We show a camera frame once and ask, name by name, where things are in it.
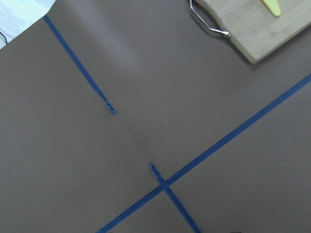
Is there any bamboo cutting board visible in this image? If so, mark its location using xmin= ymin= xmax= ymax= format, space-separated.
xmin=197 ymin=0 xmax=311 ymax=64

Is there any yellow plastic knife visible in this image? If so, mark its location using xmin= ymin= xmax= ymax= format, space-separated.
xmin=262 ymin=0 xmax=281 ymax=17

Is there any metal cutting board handle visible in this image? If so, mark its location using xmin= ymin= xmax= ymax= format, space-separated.
xmin=189 ymin=0 xmax=231 ymax=39

